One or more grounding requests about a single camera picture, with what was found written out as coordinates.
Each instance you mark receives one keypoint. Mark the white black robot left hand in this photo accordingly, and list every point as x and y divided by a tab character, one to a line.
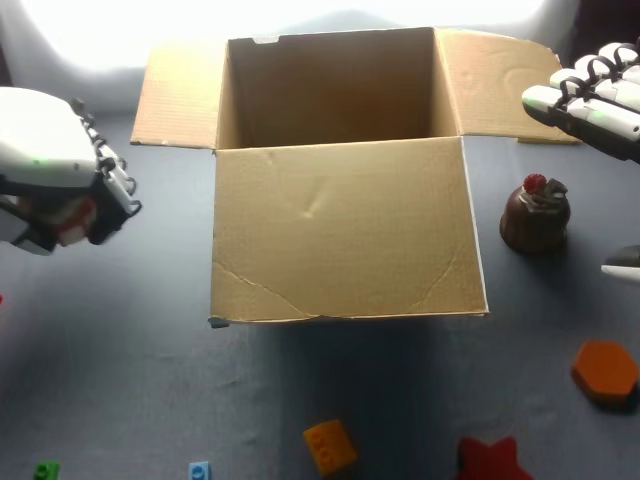
40	140

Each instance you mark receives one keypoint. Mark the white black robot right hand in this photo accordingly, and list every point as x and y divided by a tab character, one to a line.
600	100

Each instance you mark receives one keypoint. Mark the chocolate cupcake toy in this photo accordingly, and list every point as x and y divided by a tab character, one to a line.
532	225

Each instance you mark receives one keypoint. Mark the white cardboard box with flaps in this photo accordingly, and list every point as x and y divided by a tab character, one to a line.
350	225

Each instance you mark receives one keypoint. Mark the grey table cloth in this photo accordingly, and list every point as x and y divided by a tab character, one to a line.
125	350

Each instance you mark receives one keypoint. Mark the orange hexagon block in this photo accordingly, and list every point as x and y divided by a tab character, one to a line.
605	372

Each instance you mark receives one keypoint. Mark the small green toy brick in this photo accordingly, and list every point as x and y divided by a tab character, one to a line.
47	471

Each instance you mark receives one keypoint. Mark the small blue toy brick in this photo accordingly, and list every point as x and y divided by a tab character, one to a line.
200	471

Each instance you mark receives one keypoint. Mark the red star block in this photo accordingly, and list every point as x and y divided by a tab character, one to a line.
492	460

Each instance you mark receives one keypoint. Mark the orange-yellow toy brick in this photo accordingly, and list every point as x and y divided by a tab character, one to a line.
330	447

